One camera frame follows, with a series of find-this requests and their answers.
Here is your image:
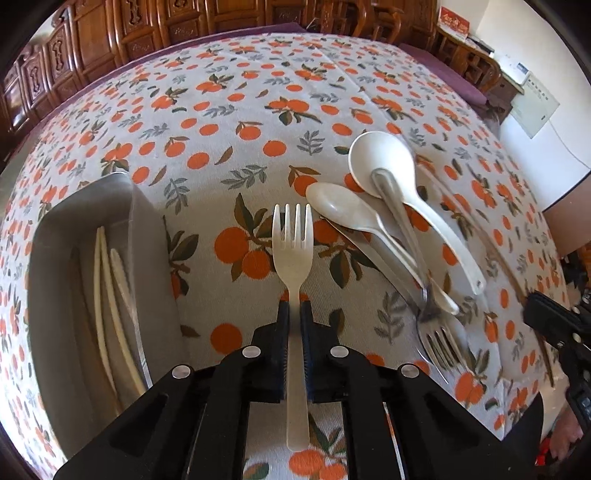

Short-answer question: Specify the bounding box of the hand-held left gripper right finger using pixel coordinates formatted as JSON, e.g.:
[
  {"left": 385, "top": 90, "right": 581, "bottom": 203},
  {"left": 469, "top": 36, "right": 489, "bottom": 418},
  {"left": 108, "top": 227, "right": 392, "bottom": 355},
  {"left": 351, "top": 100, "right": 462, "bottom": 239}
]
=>
[{"left": 300, "top": 300, "right": 536, "bottom": 480}]

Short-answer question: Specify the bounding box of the large white spoon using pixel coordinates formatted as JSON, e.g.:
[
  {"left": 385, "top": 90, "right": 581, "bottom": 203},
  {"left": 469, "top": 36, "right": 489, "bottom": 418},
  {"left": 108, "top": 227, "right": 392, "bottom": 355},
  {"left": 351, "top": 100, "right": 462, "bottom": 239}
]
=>
[{"left": 348, "top": 130, "right": 488, "bottom": 296}]

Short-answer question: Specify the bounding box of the red desk calendar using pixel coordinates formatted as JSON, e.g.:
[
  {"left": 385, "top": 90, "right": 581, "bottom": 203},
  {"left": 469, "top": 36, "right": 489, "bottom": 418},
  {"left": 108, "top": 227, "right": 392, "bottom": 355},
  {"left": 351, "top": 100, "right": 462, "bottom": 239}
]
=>
[{"left": 438, "top": 7, "right": 469, "bottom": 40}]

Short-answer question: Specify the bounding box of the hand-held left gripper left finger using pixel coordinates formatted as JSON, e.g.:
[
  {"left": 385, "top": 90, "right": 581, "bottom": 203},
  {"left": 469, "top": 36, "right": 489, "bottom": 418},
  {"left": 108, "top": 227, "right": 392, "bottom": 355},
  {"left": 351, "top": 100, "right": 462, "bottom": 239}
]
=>
[{"left": 53, "top": 300, "right": 291, "bottom": 480}]

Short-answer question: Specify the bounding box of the square purple seat cushion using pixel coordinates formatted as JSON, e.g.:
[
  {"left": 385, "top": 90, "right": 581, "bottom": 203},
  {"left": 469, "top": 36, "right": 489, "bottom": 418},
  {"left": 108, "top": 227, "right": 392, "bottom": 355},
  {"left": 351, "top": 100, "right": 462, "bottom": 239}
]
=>
[{"left": 397, "top": 44, "right": 490, "bottom": 104}]

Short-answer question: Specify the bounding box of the metal fork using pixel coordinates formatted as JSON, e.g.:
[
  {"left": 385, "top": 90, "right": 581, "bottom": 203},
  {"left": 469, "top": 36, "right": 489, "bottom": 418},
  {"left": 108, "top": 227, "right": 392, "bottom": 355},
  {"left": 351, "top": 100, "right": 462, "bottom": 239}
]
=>
[
  {"left": 321, "top": 218, "right": 467, "bottom": 372},
  {"left": 372, "top": 168, "right": 467, "bottom": 370}
]

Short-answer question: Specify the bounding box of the white printed board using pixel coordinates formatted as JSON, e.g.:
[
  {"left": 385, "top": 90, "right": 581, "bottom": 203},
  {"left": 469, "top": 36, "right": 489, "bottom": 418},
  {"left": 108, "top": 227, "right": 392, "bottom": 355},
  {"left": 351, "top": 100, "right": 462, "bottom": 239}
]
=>
[{"left": 508, "top": 71, "right": 561, "bottom": 139}]

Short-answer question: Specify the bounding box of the long purple sofa cushion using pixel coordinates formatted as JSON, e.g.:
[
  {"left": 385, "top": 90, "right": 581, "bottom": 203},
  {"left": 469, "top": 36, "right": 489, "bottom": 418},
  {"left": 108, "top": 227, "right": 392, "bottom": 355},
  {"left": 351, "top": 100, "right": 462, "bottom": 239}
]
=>
[{"left": 249, "top": 21, "right": 315, "bottom": 35}]

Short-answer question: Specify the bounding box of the carved wooden armchair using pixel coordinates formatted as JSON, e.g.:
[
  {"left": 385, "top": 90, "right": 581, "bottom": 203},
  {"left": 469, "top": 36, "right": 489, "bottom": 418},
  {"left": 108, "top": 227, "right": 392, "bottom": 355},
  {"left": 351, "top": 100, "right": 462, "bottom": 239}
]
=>
[{"left": 369, "top": 0, "right": 504, "bottom": 100}]

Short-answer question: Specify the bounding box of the carved wooden sofa bench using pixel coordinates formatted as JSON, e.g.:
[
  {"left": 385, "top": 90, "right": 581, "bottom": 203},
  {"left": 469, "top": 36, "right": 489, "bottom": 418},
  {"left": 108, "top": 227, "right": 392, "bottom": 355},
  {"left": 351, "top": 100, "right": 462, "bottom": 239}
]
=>
[{"left": 0, "top": 0, "right": 370, "bottom": 134}]

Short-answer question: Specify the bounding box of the small white spoon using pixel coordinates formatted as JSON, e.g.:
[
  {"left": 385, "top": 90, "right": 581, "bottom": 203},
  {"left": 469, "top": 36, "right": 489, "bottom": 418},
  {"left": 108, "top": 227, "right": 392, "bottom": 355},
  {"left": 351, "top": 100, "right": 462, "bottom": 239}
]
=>
[{"left": 305, "top": 182, "right": 460, "bottom": 315}]

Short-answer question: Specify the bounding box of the white plastic fork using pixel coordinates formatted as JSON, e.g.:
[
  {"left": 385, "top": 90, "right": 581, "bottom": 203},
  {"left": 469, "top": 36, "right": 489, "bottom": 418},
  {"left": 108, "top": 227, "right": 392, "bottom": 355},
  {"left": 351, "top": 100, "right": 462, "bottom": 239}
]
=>
[{"left": 271, "top": 203, "right": 315, "bottom": 452}]

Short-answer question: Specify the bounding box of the orange print tablecloth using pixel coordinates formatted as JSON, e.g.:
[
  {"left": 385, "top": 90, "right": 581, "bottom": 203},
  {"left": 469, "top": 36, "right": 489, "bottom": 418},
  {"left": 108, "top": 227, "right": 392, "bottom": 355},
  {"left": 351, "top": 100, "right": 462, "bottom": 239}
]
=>
[{"left": 0, "top": 32, "right": 571, "bottom": 480}]

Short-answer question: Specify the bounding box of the cream chopstick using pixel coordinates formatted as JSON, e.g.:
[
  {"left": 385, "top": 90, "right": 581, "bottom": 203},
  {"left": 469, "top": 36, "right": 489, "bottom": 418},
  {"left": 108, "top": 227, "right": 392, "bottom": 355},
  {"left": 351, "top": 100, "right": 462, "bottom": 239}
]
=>
[
  {"left": 110, "top": 248, "right": 137, "bottom": 321},
  {"left": 93, "top": 226, "right": 118, "bottom": 400},
  {"left": 99, "top": 228, "right": 146, "bottom": 395}
]

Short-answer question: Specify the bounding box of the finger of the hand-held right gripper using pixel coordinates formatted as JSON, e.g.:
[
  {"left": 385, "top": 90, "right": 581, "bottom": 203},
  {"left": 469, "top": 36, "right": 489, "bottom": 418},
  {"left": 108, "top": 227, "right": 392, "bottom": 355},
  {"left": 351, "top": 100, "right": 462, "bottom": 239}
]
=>
[{"left": 523, "top": 292, "right": 591, "bottom": 356}]

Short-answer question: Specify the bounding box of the person's right hand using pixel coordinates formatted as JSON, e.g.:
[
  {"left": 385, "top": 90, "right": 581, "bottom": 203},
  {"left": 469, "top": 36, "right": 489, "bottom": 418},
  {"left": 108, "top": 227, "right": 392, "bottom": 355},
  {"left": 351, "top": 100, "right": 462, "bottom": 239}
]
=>
[{"left": 551, "top": 411, "right": 585, "bottom": 462}]

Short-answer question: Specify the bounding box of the wooden side table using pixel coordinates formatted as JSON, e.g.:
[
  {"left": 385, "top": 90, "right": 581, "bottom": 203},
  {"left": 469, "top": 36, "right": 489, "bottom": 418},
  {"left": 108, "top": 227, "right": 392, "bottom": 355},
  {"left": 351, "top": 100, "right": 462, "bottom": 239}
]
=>
[{"left": 489, "top": 69, "right": 525, "bottom": 121}]

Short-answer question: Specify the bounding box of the grey metal tray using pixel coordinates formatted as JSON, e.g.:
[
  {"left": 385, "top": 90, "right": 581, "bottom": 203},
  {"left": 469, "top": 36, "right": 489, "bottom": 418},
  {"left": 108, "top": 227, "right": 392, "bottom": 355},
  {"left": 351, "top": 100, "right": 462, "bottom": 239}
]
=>
[{"left": 25, "top": 173, "right": 183, "bottom": 467}]

